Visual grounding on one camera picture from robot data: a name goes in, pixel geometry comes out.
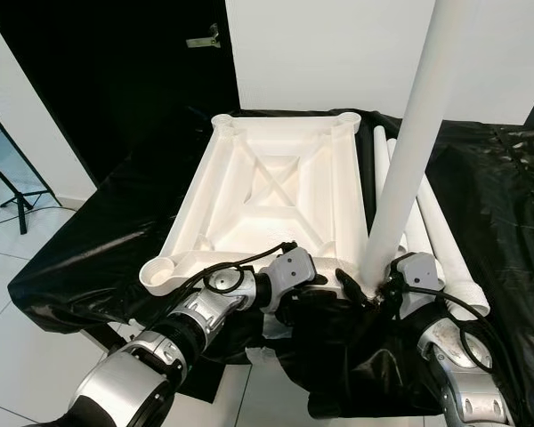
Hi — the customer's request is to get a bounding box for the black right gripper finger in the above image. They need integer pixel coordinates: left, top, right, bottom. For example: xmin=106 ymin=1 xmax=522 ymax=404
xmin=334 ymin=270 xmax=375 ymax=309

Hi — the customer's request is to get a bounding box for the black tripod stand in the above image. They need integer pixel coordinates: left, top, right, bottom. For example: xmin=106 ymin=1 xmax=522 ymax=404
xmin=0 ymin=142 xmax=59 ymax=237

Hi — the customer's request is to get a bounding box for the black shiny table cover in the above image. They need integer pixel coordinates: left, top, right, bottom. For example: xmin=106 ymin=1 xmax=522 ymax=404
xmin=7 ymin=107 xmax=534 ymax=419

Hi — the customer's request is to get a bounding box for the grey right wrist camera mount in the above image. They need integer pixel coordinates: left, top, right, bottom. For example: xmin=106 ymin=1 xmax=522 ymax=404
xmin=390 ymin=252 xmax=446 ymax=318

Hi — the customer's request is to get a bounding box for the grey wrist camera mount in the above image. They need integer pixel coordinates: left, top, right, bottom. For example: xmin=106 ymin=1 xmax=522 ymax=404
xmin=258 ymin=247 xmax=317 ymax=312
xmin=390 ymin=252 xmax=446 ymax=318

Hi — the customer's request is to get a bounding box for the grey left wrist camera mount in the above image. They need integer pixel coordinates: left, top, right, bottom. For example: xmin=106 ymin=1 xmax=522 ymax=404
xmin=258 ymin=247 xmax=317 ymax=312

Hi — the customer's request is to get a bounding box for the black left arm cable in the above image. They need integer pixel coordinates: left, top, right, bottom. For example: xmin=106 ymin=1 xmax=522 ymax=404
xmin=191 ymin=240 xmax=297 ymax=294

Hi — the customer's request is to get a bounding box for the silver door handle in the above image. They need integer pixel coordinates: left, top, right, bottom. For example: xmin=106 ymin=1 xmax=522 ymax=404
xmin=185 ymin=24 xmax=222 ymax=49

